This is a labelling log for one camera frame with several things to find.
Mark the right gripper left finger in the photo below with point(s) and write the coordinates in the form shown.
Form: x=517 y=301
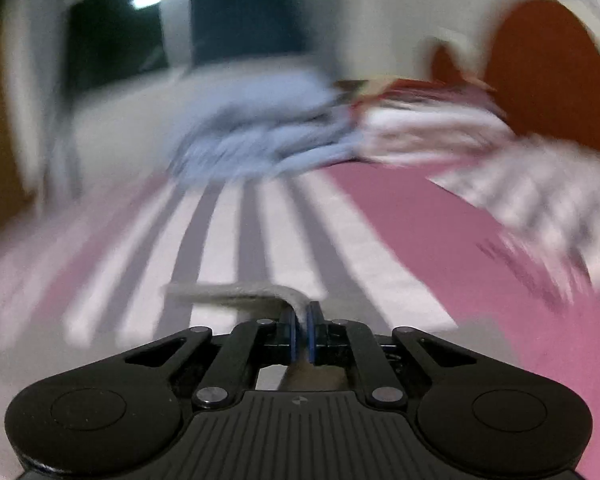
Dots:
x=250 y=346

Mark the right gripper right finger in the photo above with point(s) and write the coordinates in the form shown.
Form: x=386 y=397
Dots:
x=353 y=347

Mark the grey pants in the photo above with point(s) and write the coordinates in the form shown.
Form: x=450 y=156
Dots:
x=253 y=296

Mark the striped pink purple bedsheet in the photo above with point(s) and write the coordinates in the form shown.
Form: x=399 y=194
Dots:
x=383 y=246

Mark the folded white quilt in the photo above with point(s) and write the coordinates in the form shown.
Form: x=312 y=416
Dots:
x=402 y=135

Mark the folded light blue duvet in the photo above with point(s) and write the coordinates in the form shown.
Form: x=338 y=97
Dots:
x=260 y=126

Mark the stack of red clothes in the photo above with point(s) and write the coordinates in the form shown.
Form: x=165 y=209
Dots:
x=470 y=92

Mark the striped pillow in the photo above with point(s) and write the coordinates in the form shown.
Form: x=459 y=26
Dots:
x=546 y=195

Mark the red wooden headboard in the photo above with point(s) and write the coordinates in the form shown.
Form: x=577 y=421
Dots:
x=541 y=65

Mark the right grey curtain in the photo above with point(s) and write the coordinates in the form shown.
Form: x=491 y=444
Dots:
x=327 y=22

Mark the grey curtain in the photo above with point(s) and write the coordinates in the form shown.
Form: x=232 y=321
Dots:
x=35 y=47
x=327 y=22

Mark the left grey curtain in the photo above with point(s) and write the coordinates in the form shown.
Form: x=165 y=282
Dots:
x=35 y=47

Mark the window with aluminium frame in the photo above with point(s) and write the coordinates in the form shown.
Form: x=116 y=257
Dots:
x=114 y=40

